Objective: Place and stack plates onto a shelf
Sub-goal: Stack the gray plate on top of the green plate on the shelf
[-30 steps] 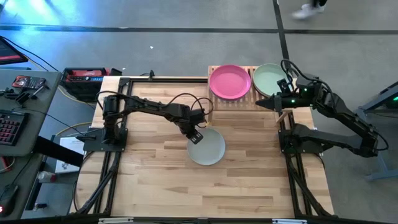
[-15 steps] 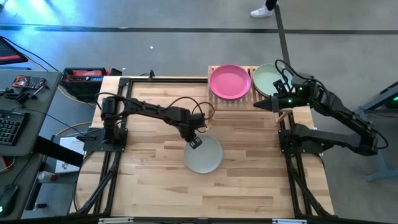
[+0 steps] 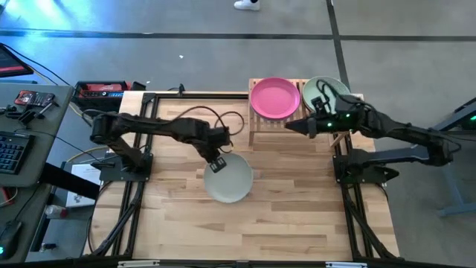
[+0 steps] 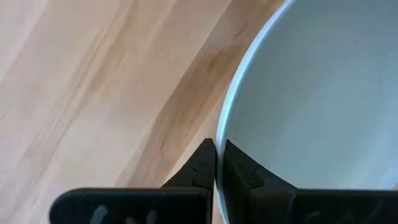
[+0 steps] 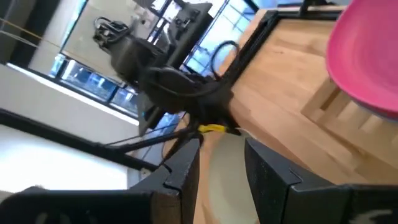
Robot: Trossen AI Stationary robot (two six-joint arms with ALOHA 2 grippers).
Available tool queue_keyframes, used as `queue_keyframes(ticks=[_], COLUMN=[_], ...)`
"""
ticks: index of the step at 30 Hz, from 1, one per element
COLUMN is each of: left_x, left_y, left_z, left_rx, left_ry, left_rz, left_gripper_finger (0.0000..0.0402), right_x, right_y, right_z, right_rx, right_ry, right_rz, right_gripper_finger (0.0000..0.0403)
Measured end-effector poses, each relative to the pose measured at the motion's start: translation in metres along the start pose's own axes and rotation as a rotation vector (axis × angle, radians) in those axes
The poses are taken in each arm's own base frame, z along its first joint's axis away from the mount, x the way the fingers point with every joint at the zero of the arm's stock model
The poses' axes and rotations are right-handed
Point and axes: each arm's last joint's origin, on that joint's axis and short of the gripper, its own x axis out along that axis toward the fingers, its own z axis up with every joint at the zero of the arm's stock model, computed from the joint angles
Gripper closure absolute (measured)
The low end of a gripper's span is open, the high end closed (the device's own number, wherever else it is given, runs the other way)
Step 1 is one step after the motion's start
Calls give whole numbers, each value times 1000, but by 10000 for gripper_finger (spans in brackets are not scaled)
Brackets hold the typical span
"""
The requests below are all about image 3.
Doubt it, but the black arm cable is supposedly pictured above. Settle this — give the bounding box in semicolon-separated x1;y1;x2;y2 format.
173;105;245;137
315;79;341;112

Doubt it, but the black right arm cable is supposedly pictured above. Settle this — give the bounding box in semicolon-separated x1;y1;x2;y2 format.
315;79;341;112

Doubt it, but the light grey plate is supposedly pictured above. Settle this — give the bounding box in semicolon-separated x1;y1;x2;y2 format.
203;152;254;204

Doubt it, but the white label strip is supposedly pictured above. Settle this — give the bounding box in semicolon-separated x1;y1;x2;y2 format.
326;261;368;268
118;260;161;268

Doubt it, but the black clamp mount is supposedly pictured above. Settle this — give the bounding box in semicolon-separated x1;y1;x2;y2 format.
0;100;60;126

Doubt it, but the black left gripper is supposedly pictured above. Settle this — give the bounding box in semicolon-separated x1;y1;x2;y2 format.
200;125;234;175

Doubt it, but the light green plate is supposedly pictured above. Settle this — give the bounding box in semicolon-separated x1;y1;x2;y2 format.
301;75;352;115

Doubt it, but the white paper sheet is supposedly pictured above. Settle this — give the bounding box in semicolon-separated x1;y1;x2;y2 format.
65;163;102;208

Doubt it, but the grey metal table frame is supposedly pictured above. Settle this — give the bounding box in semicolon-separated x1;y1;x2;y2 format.
408;97;476;219

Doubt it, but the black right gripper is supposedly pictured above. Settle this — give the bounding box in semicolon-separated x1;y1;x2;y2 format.
285;106;367;139

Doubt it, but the black aluminium table frame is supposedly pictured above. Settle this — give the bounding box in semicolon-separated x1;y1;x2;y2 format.
83;92;401;261

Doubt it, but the person's white shoe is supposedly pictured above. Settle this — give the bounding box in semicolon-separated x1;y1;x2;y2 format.
233;0;261;11

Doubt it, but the grey desk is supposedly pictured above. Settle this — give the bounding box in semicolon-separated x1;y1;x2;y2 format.
0;82;75;261

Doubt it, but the wooden slatted shelf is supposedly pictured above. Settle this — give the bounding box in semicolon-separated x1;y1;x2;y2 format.
248;77;364;148

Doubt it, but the black computer keyboard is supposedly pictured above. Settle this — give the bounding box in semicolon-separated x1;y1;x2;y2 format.
0;130;36;176

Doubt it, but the small clear bottle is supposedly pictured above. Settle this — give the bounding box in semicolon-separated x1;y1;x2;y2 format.
44;204;70;220

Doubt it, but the black desk beam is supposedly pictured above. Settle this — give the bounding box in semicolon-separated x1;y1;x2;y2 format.
39;162;100;200

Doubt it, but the magenta plate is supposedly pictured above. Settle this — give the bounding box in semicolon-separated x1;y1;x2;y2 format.
250;77;301;121

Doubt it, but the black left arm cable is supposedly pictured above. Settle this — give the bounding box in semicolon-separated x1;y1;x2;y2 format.
173;105;245;137

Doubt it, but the red black phone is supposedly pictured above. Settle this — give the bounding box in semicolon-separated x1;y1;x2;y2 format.
13;89;56;108

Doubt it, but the black computer monitor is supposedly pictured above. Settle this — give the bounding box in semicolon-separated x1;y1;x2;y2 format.
0;43;34;78

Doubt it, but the red black tool case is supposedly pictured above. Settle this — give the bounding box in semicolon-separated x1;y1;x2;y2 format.
72;80;147;112

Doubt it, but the black computer mouse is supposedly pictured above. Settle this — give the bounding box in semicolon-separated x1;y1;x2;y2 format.
0;220;23;261

